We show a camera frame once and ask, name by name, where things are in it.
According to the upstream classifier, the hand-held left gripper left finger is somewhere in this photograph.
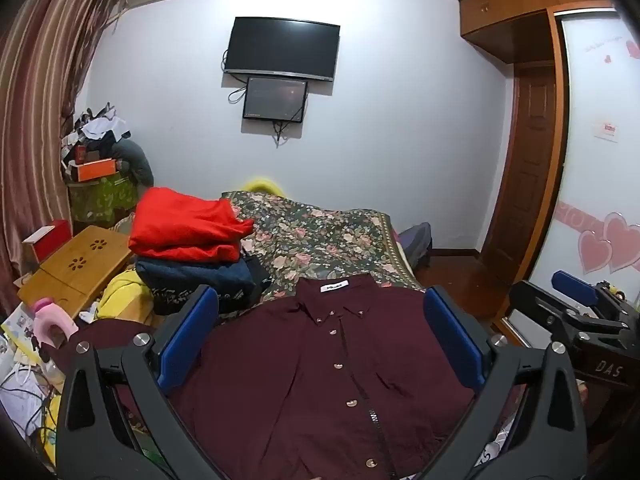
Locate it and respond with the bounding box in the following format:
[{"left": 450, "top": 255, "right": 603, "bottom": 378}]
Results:
[{"left": 56, "top": 284, "right": 223, "bottom": 480}]

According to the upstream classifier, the folded red garment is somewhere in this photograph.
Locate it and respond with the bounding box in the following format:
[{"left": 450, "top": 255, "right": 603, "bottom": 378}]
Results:
[{"left": 128, "top": 187, "right": 256, "bottom": 264}]

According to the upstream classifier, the pile of clutter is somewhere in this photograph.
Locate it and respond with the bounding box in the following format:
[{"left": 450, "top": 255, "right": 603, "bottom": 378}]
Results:
[{"left": 60, "top": 102, "right": 134, "bottom": 169}]

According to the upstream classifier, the red box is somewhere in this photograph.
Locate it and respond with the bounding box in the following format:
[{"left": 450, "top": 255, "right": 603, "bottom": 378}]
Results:
[{"left": 22, "top": 219, "right": 74, "bottom": 264}]

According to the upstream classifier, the wooden lap table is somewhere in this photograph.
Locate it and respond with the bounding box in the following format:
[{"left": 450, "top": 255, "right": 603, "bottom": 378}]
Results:
[{"left": 17, "top": 225, "right": 136, "bottom": 319}]

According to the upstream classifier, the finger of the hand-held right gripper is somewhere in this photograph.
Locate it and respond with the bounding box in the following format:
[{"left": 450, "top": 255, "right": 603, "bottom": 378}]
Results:
[
  {"left": 507, "top": 280, "right": 627, "bottom": 356},
  {"left": 551, "top": 269, "right": 640, "bottom": 322}
]

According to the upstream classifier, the orange box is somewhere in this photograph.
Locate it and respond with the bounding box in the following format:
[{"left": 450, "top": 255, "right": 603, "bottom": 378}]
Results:
[{"left": 75, "top": 158, "right": 117, "bottom": 182}]

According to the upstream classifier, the pink plastic item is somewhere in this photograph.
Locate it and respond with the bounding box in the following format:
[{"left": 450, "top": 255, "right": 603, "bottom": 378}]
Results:
[{"left": 32, "top": 297, "right": 80, "bottom": 349}]

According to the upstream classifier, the brown wooden door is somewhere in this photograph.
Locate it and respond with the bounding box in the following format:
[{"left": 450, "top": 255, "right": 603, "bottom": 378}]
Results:
[{"left": 481, "top": 61, "right": 559, "bottom": 287}]

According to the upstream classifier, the floral bed blanket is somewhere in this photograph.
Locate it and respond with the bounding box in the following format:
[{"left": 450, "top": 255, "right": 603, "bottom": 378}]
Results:
[{"left": 220, "top": 190, "right": 427, "bottom": 302}]

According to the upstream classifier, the wall-mounted black television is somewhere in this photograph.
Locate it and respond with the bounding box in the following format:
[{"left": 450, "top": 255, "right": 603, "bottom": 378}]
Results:
[{"left": 223, "top": 16, "right": 341, "bottom": 83}]

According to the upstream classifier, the yellow cloth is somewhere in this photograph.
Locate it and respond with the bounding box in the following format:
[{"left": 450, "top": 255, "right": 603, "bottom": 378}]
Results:
[{"left": 94, "top": 267, "right": 152, "bottom": 322}]

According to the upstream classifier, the wooden overhead wardrobe cabinet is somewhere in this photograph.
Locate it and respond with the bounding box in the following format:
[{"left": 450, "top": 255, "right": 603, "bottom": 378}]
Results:
[{"left": 458, "top": 0, "right": 617, "bottom": 66}]

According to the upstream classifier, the small black wall monitor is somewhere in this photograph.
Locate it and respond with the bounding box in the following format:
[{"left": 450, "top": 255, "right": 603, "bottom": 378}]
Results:
[{"left": 242, "top": 76, "right": 309, "bottom": 122}]

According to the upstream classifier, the maroon button-up shirt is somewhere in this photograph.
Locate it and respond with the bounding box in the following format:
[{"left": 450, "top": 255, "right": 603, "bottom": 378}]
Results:
[{"left": 50, "top": 275, "right": 516, "bottom": 480}]

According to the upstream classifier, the purple bag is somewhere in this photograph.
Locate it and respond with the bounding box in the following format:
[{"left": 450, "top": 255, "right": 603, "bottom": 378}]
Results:
[{"left": 397, "top": 222, "right": 433, "bottom": 269}]

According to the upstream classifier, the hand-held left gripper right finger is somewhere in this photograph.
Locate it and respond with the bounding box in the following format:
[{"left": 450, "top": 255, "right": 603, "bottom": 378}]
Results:
[{"left": 422, "top": 285, "right": 590, "bottom": 480}]

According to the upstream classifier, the yellow plastic item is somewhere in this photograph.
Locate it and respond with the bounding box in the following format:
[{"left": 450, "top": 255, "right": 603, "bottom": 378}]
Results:
[{"left": 244, "top": 175, "right": 281, "bottom": 195}]

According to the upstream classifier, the folded dark blue garment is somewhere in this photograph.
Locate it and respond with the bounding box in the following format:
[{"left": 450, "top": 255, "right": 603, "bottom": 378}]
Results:
[{"left": 136, "top": 255, "right": 274, "bottom": 316}]

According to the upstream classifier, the striped brown curtain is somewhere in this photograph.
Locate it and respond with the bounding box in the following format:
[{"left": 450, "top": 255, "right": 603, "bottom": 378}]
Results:
[{"left": 0, "top": 0, "right": 127, "bottom": 301}]

